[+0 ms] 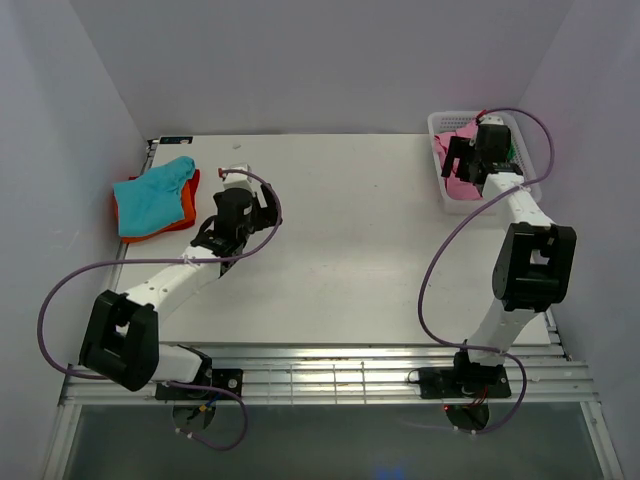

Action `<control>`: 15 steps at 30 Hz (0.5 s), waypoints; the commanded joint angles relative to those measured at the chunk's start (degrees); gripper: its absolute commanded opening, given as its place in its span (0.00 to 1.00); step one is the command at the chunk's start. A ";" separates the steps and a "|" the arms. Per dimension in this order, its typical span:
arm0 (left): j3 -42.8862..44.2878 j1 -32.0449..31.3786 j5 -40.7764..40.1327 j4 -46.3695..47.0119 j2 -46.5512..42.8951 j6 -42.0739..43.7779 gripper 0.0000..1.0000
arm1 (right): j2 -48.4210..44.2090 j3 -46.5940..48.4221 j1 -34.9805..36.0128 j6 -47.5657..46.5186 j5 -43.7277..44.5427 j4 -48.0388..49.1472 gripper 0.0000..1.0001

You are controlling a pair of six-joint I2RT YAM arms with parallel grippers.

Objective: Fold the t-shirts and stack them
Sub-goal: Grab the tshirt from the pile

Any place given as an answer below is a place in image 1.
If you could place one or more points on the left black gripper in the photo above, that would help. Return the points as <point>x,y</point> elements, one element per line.
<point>267,217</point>

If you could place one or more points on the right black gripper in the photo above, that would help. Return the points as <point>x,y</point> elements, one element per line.
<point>457,147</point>

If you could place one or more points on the pink t shirt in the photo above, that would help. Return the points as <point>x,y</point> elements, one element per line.
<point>455,188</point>

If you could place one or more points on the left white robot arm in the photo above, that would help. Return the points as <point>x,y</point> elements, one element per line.
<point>122,342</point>

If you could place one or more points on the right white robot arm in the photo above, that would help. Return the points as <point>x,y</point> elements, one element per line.
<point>533,266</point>

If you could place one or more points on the white plastic basket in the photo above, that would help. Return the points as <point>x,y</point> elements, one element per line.
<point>445,121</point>

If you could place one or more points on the green t shirt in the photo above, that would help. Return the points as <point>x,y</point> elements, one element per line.
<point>511,154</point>

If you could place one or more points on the orange folded t shirt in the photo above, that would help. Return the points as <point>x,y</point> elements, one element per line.
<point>175,226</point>

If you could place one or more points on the dark label sticker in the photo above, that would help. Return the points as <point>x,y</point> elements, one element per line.
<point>176,140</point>

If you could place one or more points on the cyan folded t shirt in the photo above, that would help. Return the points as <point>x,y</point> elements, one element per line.
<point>152,200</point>

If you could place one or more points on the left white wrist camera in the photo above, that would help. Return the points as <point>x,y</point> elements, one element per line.
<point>234,177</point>

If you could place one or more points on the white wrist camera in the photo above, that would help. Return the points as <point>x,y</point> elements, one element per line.
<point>487,118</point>
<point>234,177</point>

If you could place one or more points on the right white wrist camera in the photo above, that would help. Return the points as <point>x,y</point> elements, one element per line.
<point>487,118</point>

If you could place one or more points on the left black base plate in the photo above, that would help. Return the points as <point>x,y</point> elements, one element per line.
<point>230,379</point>

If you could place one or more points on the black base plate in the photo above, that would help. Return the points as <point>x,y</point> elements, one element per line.
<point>230,379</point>
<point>441,383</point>

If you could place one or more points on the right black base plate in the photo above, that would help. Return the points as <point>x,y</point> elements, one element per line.
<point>441,383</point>

